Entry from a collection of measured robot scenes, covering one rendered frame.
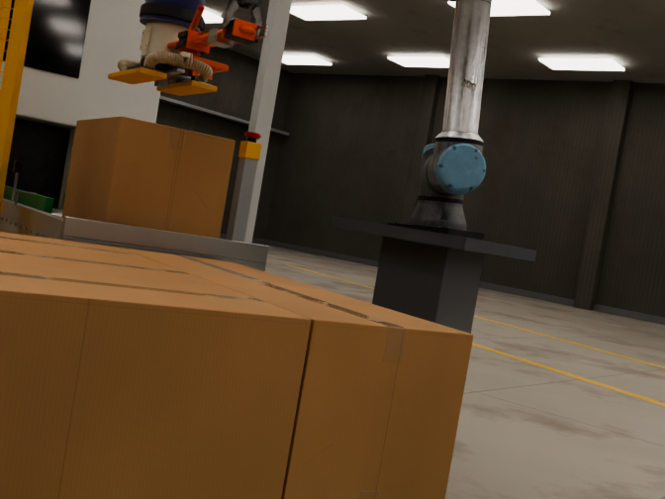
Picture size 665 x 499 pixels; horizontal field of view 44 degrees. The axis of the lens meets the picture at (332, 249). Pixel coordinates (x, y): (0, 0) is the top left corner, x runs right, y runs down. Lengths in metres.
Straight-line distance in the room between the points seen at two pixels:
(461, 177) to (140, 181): 1.03
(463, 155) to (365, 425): 1.13
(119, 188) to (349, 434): 1.39
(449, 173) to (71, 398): 1.49
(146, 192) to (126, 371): 1.43
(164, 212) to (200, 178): 0.17
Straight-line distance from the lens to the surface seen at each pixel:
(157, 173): 2.79
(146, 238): 2.72
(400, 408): 1.70
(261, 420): 1.54
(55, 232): 2.73
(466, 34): 2.65
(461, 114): 2.60
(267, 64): 6.06
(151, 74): 2.93
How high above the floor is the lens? 0.72
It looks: 2 degrees down
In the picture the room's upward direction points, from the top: 10 degrees clockwise
